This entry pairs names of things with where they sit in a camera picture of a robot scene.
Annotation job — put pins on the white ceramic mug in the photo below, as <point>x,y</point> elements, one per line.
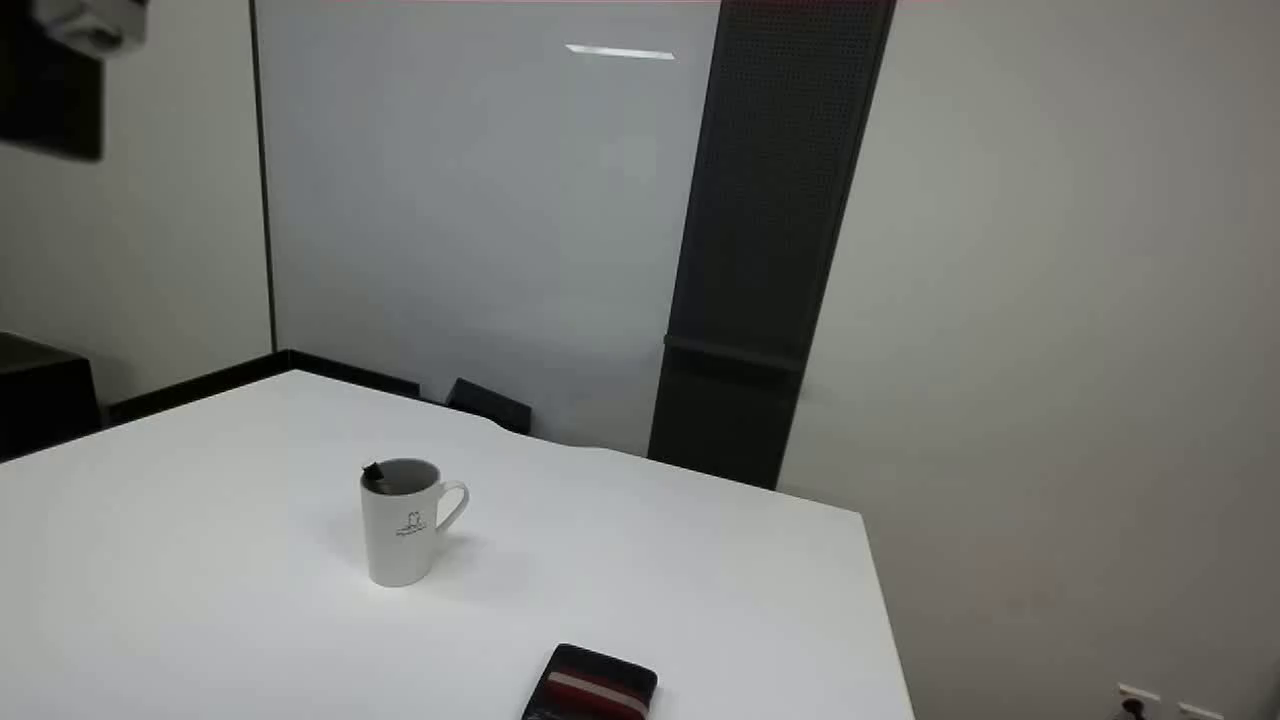
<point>397,541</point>

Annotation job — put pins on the black chair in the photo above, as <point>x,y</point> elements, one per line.
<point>488,401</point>

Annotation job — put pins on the black and red eraser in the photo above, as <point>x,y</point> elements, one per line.
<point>590,687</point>

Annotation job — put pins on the dark side cabinet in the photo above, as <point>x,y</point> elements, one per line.
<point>40,394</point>

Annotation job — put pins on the dark wall pillar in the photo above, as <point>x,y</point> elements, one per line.
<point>764,241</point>

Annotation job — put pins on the white wall whiteboard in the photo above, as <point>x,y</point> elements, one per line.
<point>481,213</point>

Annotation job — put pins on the black wall panel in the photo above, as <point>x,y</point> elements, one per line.
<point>46,95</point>

